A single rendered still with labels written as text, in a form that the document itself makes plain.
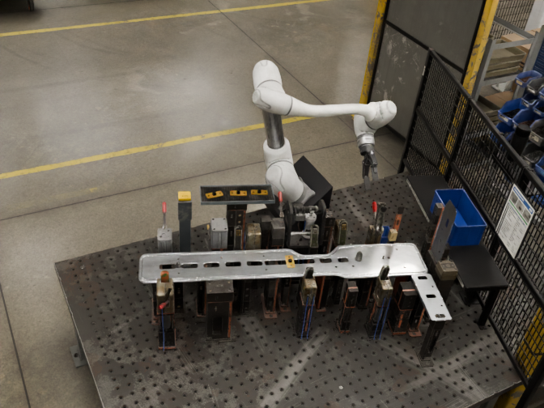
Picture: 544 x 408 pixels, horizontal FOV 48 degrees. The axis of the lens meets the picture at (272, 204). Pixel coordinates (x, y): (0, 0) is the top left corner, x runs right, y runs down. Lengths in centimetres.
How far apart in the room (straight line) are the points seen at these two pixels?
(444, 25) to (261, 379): 326
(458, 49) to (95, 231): 306
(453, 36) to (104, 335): 342
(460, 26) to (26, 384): 383
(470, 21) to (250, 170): 209
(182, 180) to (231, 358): 248
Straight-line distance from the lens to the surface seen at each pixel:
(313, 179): 361
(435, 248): 316
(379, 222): 312
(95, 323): 311
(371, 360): 303
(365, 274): 298
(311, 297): 284
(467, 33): 497
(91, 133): 579
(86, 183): 517
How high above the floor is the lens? 302
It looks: 38 degrees down
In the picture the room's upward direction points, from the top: 6 degrees clockwise
